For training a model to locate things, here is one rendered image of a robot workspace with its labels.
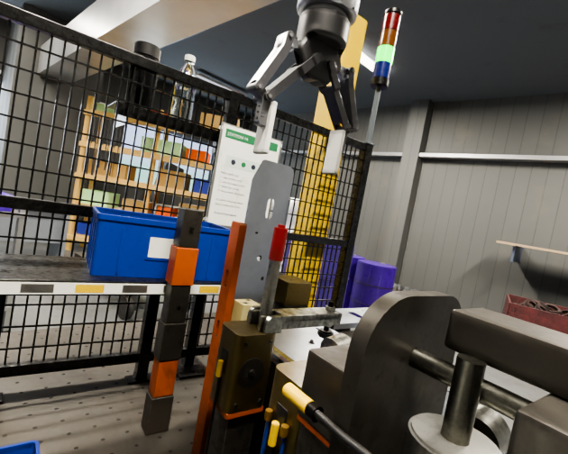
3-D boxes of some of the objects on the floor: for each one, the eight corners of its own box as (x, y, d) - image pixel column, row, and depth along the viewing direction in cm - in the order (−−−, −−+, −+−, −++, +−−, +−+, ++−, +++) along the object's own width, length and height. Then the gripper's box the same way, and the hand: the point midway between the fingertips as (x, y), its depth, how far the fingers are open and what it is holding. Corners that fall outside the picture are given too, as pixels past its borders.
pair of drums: (372, 330, 429) (385, 267, 425) (307, 303, 502) (317, 249, 498) (398, 324, 475) (408, 267, 471) (334, 300, 547) (343, 250, 543)
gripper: (271, -41, 42) (238, 141, 43) (397, 49, 57) (370, 182, 58) (239, -17, 48) (210, 143, 49) (361, 59, 63) (337, 179, 64)
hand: (298, 157), depth 54 cm, fingers open, 13 cm apart
